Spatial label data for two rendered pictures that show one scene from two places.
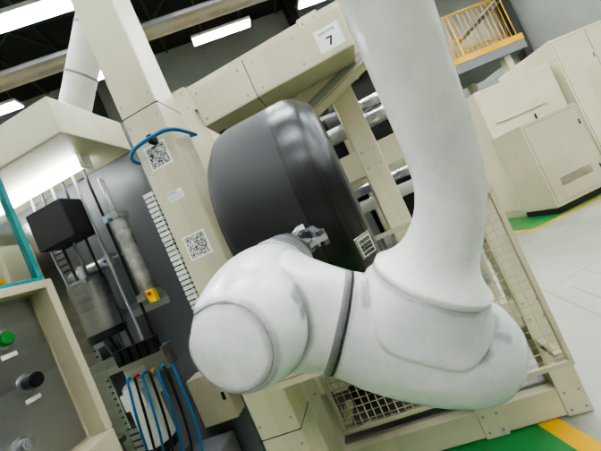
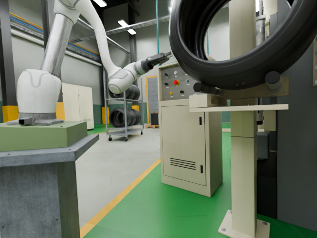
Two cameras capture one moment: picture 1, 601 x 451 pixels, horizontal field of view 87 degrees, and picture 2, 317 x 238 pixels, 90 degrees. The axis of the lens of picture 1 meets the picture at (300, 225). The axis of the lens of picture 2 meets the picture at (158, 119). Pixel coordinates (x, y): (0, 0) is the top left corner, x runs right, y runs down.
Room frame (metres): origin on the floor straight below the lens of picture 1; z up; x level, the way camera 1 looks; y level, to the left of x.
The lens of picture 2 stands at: (0.97, -0.86, 0.80)
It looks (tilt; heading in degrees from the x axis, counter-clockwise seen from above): 3 degrees down; 117
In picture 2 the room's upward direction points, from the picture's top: 2 degrees counter-clockwise
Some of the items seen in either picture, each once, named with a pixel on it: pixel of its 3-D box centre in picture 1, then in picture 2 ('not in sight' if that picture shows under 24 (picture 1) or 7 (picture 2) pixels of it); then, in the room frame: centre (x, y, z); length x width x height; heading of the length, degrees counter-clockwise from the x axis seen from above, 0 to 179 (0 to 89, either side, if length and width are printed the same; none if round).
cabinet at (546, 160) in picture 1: (549, 162); not in sight; (4.47, -3.54, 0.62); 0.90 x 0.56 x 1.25; 97
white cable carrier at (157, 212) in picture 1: (183, 263); not in sight; (0.98, 0.38, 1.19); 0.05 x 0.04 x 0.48; 169
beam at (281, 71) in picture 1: (276, 81); not in sight; (1.24, -0.14, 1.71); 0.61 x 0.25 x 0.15; 79
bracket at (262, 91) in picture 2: not in sight; (244, 89); (1.00, 0.21, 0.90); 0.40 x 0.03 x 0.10; 169
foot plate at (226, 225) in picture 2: not in sight; (244, 226); (1.00, 0.29, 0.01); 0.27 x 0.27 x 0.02; 79
